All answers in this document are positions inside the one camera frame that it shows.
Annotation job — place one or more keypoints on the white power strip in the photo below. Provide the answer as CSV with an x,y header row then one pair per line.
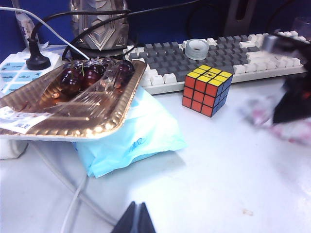
x,y
14,60

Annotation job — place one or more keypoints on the golden foil tray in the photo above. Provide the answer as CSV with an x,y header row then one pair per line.
x,y
97,117

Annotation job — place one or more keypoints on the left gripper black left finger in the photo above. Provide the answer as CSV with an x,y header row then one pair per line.
x,y
127,223

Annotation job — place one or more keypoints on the white and grey keyboard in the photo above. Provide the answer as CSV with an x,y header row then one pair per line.
x,y
170,60

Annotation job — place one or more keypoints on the pink stained white wet wipe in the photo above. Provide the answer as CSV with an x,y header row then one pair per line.
x,y
257,114

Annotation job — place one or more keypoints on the dark red cherry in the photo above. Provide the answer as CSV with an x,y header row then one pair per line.
x,y
92,77
70,81
125,71

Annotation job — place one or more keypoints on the light blue wet wipes pack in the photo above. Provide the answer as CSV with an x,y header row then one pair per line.
x,y
136,136

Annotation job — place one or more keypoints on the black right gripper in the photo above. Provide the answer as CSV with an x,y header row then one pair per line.
x,y
284,43

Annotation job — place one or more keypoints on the black computer monitor with stand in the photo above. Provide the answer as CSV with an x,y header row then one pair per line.
x,y
230,19

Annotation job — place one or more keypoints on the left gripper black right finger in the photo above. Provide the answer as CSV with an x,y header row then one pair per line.
x,y
145,223

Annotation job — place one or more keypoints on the silver faceted figurine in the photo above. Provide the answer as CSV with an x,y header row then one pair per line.
x,y
102,34

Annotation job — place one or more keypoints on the Rubik's cube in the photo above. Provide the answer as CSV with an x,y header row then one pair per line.
x,y
206,92

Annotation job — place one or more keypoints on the translucent white tape roll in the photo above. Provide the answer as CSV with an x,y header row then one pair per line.
x,y
188,53

